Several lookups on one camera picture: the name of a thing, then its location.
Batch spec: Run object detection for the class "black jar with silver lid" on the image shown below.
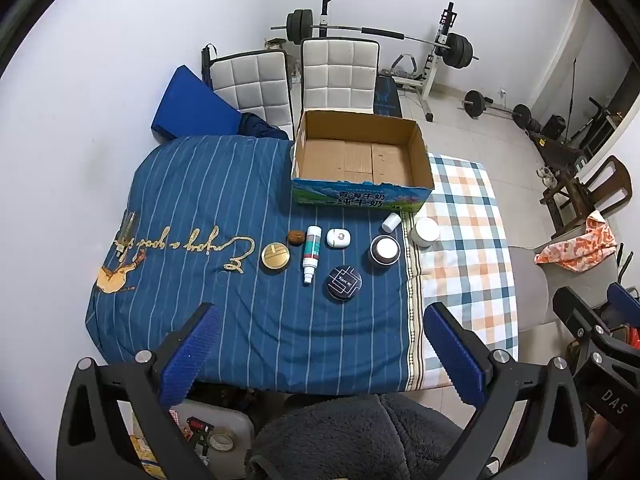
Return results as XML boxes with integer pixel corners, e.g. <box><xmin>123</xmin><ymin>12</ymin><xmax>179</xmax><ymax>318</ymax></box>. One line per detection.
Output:
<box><xmin>368</xmin><ymin>235</ymin><xmax>402</xmax><ymax>267</ymax></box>

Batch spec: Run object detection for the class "long barbell with black plates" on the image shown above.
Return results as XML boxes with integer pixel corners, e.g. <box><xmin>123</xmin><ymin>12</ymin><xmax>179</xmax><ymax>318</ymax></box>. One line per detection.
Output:
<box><xmin>271</xmin><ymin>9</ymin><xmax>481</xmax><ymax>68</ymax></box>

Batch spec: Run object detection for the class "gold round compact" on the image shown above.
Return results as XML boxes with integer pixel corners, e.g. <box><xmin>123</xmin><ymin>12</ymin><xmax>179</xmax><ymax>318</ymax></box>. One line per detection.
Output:
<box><xmin>261</xmin><ymin>242</ymin><xmax>292</xmax><ymax>272</ymax></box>

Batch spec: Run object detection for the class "black round compact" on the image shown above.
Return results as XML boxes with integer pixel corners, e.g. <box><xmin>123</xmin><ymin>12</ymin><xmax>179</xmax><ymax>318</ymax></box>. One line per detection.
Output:
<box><xmin>325</xmin><ymin>266</ymin><xmax>363</xmax><ymax>304</ymax></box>

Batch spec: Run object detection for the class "white jar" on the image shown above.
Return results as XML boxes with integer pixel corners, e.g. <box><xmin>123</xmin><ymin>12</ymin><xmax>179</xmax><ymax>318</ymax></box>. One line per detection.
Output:
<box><xmin>411</xmin><ymin>217</ymin><xmax>441</xmax><ymax>247</ymax></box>

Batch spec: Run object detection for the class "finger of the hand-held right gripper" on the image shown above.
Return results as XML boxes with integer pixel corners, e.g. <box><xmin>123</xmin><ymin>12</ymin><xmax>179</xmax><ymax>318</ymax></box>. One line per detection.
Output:
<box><xmin>552</xmin><ymin>286</ymin><xmax>614</xmax><ymax>361</ymax></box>
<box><xmin>607</xmin><ymin>282</ymin><xmax>640</xmax><ymax>326</ymax></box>

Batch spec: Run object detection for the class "barbell rack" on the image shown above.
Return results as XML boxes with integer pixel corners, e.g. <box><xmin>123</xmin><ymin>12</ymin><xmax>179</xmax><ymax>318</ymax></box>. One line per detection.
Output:
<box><xmin>315</xmin><ymin>0</ymin><xmax>458</xmax><ymax>122</ymax></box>

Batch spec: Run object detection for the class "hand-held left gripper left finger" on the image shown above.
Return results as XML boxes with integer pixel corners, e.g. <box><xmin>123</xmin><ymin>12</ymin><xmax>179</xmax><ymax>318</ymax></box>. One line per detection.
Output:
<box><xmin>56</xmin><ymin>302</ymin><xmax>223</xmax><ymax>480</ymax></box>

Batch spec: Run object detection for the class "plaid bed sheet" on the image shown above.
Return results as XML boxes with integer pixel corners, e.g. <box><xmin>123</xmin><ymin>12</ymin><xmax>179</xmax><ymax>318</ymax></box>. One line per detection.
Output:
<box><xmin>415</xmin><ymin>152</ymin><xmax>521</xmax><ymax>391</ymax></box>

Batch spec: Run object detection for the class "grey upholstered seat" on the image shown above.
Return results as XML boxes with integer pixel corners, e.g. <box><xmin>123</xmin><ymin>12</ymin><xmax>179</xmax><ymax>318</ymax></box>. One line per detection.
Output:
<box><xmin>510</xmin><ymin>245</ymin><xmax>621</xmax><ymax>332</ymax></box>

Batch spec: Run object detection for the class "cardboard box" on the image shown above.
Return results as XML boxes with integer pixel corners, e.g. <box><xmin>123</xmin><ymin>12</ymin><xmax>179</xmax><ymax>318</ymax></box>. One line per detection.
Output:
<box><xmin>291</xmin><ymin>109</ymin><xmax>435</xmax><ymax>209</ymax></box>

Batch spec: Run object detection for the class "blue cushion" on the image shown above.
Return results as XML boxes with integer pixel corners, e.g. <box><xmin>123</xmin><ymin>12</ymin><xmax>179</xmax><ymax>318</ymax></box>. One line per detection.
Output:
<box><xmin>151</xmin><ymin>65</ymin><xmax>241</xmax><ymax>141</ymax></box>

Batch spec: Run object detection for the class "dark navy cloth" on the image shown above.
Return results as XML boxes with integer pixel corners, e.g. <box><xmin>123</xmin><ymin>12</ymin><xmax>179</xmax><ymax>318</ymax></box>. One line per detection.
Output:
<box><xmin>239</xmin><ymin>112</ymin><xmax>291</xmax><ymax>140</ymax></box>

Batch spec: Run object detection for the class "white padded chair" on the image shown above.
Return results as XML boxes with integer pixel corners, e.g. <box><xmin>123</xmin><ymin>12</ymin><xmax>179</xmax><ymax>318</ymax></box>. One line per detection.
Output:
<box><xmin>300</xmin><ymin>38</ymin><xmax>379</xmax><ymax>113</ymax></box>
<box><xmin>202</xmin><ymin>46</ymin><xmax>295</xmax><ymax>140</ymax></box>

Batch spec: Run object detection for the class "short barbell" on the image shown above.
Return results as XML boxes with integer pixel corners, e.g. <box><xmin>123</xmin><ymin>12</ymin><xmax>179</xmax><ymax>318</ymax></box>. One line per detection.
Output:
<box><xmin>459</xmin><ymin>90</ymin><xmax>533</xmax><ymax>126</ymax></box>

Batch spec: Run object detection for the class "orange floral cloth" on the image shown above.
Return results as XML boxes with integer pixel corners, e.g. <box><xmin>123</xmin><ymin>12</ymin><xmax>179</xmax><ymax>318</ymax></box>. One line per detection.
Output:
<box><xmin>534</xmin><ymin>210</ymin><xmax>617</xmax><ymax>273</ymax></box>

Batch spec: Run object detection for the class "blue striped blanket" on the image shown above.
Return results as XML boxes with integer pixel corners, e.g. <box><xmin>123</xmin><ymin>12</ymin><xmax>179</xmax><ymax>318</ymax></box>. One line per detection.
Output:
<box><xmin>85</xmin><ymin>135</ymin><xmax>426</xmax><ymax>395</ymax></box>

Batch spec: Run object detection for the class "wooden chair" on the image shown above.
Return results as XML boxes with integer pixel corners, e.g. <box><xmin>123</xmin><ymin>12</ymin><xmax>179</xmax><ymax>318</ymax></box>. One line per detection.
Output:
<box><xmin>540</xmin><ymin>155</ymin><xmax>633</xmax><ymax>241</ymax></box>

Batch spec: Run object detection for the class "white spray bottle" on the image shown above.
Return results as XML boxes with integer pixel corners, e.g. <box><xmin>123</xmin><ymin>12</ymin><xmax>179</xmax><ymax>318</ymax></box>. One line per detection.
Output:
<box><xmin>302</xmin><ymin>226</ymin><xmax>322</xmax><ymax>286</ymax></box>

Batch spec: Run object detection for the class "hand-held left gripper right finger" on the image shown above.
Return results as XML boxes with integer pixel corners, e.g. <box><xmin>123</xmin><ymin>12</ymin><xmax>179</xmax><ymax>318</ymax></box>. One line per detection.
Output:
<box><xmin>422</xmin><ymin>301</ymin><xmax>588</xmax><ymax>480</ymax></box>

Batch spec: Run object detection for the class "grey fleece garment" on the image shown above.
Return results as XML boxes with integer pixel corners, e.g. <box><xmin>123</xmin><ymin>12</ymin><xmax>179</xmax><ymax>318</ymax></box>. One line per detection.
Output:
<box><xmin>247</xmin><ymin>394</ymin><xmax>463</xmax><ymax>480</ymax></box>

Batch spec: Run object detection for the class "tape roll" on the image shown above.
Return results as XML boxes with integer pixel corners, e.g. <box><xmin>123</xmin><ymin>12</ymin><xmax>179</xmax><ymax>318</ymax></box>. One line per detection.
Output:
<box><xmin>207</xmin><ymin>430</ymin><xmax>235</xmax><ymax>453</ymax></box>

